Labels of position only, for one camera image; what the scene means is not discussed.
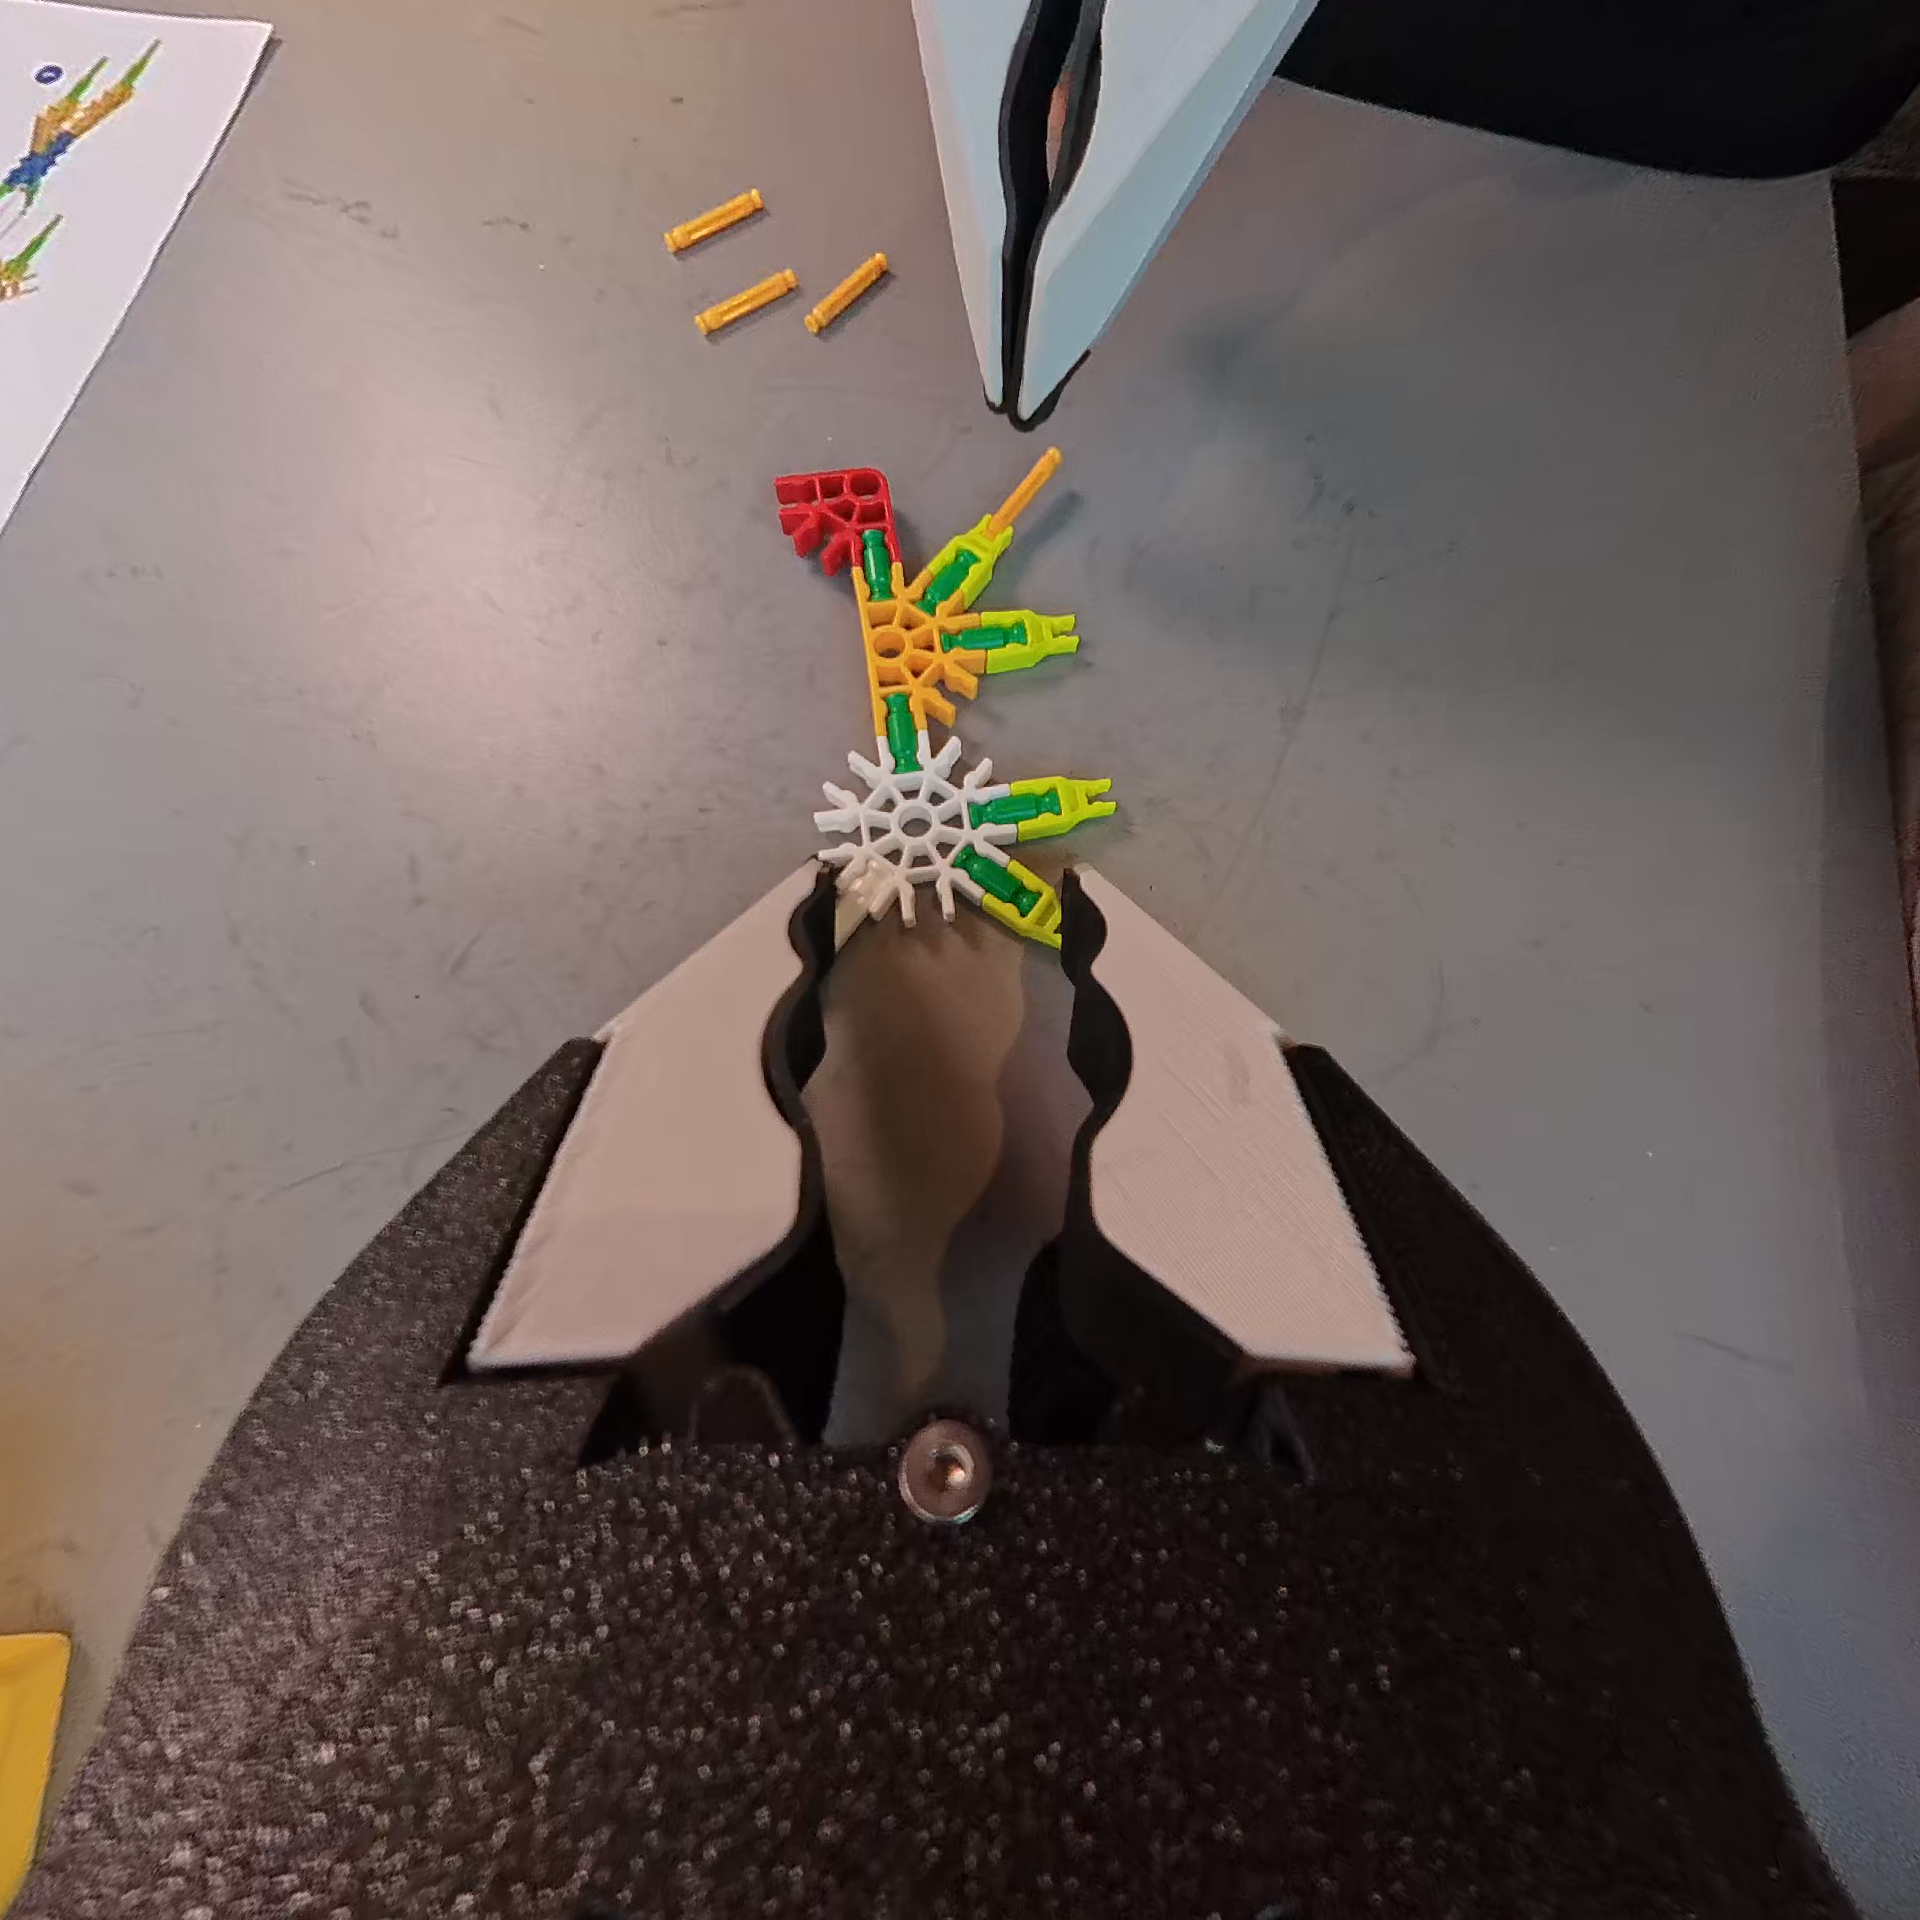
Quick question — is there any printed instruction sheet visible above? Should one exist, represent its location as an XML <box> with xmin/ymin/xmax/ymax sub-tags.
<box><xmin>0</xmin><ymin>0</ymin><xmax>277</xmax><ymax>536</ymax></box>

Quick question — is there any orange half-circle connector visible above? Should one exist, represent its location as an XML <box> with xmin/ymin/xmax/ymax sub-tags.
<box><xmin>853</xmin><ymin>577</ymin><xmax>993</xmax><ymax>729</ymax></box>

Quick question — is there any white snowflake connector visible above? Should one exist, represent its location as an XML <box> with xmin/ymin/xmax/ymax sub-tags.
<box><xmin>813</xmin><ymin>737</ymin><xmax>1010</xmax><ymax>924</ymax></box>

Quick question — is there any yellow box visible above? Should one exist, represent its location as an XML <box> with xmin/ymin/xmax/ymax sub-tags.
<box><xmin>0</xmin><ymin>1633</ymin><xmax>74</xmax><ymax>1824</ymax></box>

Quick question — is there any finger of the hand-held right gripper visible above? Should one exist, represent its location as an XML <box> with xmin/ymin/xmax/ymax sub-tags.
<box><xmin>911</xmin><ymin>0</ymin><xmax>1085</xmax><ymax>416</ymax></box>
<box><xmin>1015</xmin><ymin>0</ymin><xmax>1322</xmax><ymax>429</ymax></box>

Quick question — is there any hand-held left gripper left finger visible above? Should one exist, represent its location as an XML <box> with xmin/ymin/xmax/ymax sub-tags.
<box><xmin>469</xmin><ymin>863</ymin><xmax>838</xmax><ymax>1373</ymax></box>

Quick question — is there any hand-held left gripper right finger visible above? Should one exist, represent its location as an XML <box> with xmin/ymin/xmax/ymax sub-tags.
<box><xmin>1055</xmin><ymin>866</ymin><xmax>1419</xmax><ymax>1378</ymax></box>

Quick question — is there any person's right forearm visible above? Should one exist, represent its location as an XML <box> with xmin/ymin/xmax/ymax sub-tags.
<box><xmin>1283</xmin><ymin>0</ymin><xmax>1920</xmax><ymax>175</ymax></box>

